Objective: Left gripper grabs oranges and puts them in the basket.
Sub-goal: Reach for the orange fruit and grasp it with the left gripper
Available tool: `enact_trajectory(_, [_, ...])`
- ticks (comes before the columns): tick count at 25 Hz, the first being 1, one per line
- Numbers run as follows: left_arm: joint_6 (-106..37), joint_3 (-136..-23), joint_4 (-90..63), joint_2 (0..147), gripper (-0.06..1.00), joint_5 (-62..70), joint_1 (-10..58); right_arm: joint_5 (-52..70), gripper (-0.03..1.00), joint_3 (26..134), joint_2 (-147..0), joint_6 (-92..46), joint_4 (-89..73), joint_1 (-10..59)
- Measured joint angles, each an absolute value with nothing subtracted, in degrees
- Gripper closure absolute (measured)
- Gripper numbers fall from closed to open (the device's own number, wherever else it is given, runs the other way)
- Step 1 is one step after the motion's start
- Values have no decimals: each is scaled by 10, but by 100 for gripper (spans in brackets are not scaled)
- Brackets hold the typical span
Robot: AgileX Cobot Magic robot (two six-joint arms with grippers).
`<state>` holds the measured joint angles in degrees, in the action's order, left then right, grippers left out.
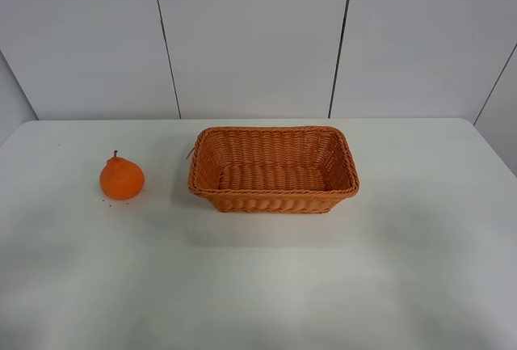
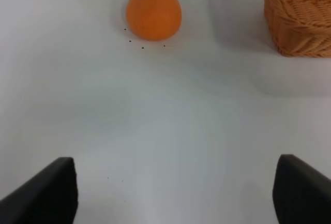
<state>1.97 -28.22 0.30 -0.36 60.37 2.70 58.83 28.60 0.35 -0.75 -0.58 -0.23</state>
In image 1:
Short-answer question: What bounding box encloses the orange with brown stem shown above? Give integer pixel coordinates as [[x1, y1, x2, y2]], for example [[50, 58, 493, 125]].
[[99, 150, 145, 200]]

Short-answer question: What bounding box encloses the orange wicker basket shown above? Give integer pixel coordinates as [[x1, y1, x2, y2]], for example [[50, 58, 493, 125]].
[[188, 126, 359, 214]]

